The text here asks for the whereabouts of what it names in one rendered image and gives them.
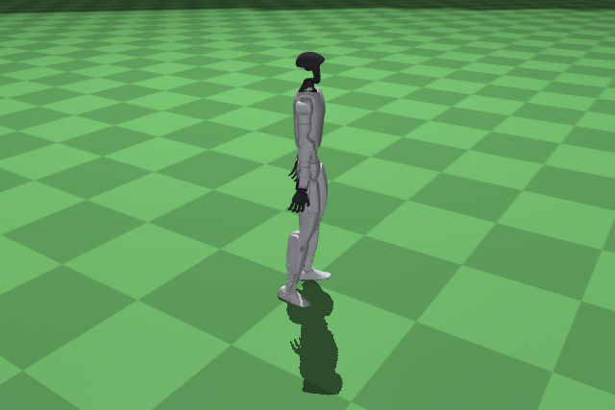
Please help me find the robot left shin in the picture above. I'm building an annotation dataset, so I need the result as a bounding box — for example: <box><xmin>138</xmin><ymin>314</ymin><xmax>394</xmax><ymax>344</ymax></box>
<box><xmin>304</xmin><ymin>223</ymin><xmax>320</xmax><ymax>273</ymax></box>

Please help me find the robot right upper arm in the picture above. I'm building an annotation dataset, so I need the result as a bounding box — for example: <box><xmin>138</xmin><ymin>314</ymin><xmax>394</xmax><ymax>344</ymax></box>
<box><xmin>295</xmin><ymin>97</ymin><xmax>315</xmax><ymax>151</ymax></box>

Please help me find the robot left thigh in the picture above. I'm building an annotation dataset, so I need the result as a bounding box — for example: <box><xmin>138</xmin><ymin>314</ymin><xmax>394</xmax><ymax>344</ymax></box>
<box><xmin>317</xmin><ymin>163</ymin><xmax>328</xmax><ymax>226</ymax></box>

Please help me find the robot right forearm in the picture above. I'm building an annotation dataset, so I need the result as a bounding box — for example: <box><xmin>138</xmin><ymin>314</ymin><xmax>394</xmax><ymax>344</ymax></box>
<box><xmin>298</xmin><ymin>141</ymin><xmax>313</xmax><ymax>189</ymax></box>

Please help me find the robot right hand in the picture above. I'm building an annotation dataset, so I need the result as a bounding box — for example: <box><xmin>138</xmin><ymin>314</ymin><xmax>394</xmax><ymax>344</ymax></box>
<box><xmin>288</xmin><ymin>179</ymin><xmax>310</xmax><ymax>213</ymax></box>

